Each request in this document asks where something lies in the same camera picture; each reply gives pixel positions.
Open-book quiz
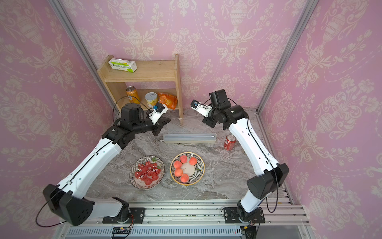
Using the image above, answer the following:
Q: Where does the clear plastic wrap sheet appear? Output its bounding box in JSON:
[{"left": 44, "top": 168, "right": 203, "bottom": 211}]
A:
[
  {"left": 128, "top": 155, "right": 166, "bottom": 191},
  {"left": 166, "top": 116, "right": 213, "bottom": 134}
]

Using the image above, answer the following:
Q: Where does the cream plastic wrap dispenser box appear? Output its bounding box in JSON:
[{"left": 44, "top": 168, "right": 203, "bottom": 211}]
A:
[{"left": 163, "top": 133, "right": 217, "bottom": 144}]

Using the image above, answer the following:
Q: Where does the striped plate of peaches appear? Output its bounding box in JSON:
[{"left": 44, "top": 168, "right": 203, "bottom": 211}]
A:
[{"left": 170, "top": 152, "right": 206, "bottom": 186}]

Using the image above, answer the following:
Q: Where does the patterned plate of strawberries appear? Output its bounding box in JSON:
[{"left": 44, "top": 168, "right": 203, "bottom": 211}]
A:
[{"left": 129, "top": 155, "right": 165, "bottom": 191}]

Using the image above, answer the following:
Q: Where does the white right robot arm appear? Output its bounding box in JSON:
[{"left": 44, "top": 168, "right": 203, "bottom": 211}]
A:
[{"left": 191, "top": 90, "right": 289, "bottom": 222}]

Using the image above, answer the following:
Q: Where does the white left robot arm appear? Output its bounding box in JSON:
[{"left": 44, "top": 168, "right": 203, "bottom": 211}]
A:
[{"left": 43, "top": 103, "right": 171, "bottom": 226}]

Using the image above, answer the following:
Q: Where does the orange chip bag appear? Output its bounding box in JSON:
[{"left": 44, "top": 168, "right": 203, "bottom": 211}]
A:
[{"left": 158, "top": 93, "right": 178, "bottom": 110}]

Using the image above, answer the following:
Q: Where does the orange drink can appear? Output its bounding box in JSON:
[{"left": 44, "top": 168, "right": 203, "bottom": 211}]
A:
[{"left": 126, "top": 86, "right": 140, "bottom": 104}]

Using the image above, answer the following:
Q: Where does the white yellow snack cup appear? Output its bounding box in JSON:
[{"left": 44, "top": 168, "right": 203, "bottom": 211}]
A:
[{"left": 145, "top": 92, "right": 159, "bottom": 108}]

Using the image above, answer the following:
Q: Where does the red soda can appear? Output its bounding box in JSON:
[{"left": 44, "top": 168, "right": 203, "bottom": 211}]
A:
[{"left": 224, "top": 134, "right": 236, "bottom": 151}]

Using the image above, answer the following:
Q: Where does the wooden two-tier shelf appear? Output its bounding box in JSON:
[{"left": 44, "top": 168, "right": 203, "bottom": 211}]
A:
[{"left": 97, "top": 54, "right": 184, "bottom": 120}]

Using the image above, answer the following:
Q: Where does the white green carton box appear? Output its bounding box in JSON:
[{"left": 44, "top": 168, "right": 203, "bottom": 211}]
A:
[{"left": 108, "top": 58, "right": 137, "bottom": 73}]

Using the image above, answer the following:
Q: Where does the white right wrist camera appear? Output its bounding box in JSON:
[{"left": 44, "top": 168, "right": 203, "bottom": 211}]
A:
[{"left": 191, "top": 100, "right": 212, "bottom": 118}]

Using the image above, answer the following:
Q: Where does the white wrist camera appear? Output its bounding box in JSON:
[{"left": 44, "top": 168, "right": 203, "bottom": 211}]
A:
[
  {"left": 191, "top": 100, "right": 212, "bottom": 118},
  {"left": 148, "top": 103, "right": 168, "bottom": 124}
]

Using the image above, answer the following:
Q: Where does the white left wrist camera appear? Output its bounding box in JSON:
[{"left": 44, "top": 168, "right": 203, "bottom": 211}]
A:
[{"left": 148, "top": 103, "right": 168, "bottom": 124}]

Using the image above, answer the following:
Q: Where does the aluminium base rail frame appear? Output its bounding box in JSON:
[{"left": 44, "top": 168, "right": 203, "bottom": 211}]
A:
[{"left": 54, "top": 198, "right": 315, "bottom": 239}]

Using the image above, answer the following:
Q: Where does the left aluminium corner post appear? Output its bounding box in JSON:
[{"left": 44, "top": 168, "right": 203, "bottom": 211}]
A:
[{"left": 48, "top": 0, "right": 114, "bottom": 106}]

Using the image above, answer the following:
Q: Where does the aluminium corner post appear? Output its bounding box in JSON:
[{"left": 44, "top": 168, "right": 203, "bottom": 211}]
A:
[
  {"left": 257, "top": 0, "right": 319, "bottom": 115},
  {"left": 48, "top": 0, "right": 114, "bottom": 106}
]

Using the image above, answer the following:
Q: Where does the right aluminium corner post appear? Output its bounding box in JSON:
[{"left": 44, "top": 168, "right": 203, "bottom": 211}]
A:
[{"left": 257, "top": 0, "right": 319, "bottom": 115}]

